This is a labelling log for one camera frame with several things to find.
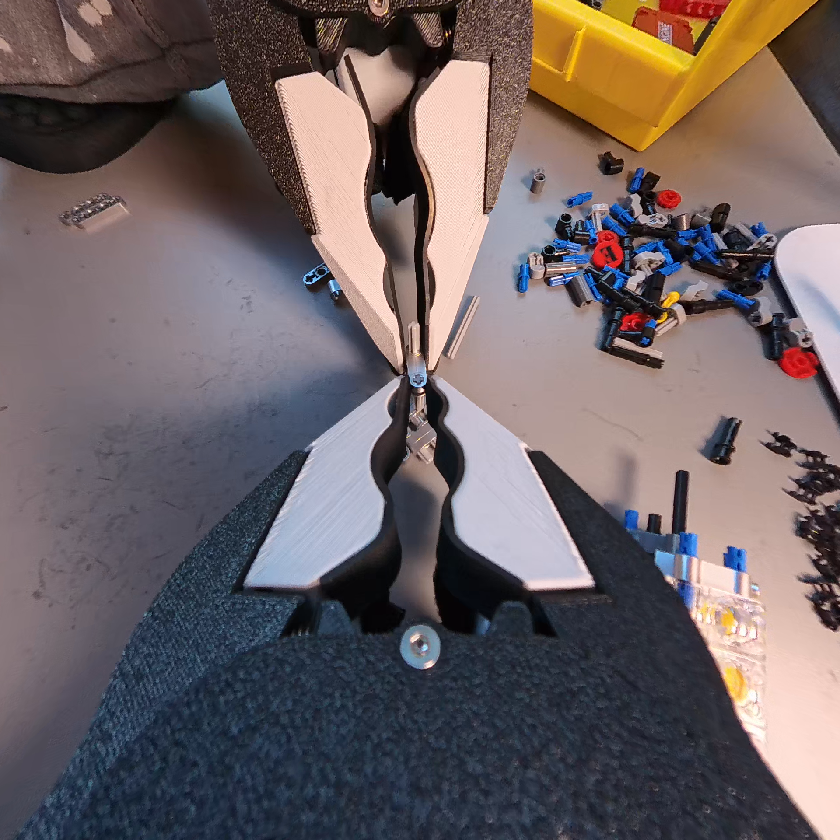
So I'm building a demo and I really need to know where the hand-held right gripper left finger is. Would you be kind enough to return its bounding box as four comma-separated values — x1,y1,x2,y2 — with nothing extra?
243,378,409,621

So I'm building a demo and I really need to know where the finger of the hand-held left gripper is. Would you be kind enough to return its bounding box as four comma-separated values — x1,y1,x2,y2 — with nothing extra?
408,58,493,368
274,70,404,376

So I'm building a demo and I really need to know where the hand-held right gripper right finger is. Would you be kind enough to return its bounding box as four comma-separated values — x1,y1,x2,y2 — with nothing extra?
427,378,596,636

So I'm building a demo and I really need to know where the yellow storage bin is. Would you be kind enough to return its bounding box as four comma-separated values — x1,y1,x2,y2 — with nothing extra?
528,0,821,152

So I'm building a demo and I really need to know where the clear engine block model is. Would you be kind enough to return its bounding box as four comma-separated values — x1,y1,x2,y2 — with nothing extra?
622,469,769,746

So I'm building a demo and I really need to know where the pile of mixed small connectors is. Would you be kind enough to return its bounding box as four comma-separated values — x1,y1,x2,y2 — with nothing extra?
515,167,821,380

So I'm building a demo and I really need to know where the long black pin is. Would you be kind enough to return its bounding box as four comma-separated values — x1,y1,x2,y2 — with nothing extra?
707,416,744,466

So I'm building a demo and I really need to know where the dark beam with holes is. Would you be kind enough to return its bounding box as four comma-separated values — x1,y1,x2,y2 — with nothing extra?
59,192,130,232

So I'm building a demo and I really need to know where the pile of black red beams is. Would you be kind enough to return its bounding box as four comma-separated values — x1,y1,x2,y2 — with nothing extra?
577,0,732,55

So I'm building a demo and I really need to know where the pile of black pins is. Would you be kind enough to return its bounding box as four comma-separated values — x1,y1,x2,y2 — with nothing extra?
761,430,840,632

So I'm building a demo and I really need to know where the white lamp base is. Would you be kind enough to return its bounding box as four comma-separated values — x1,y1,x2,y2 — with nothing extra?
773,223,840,403

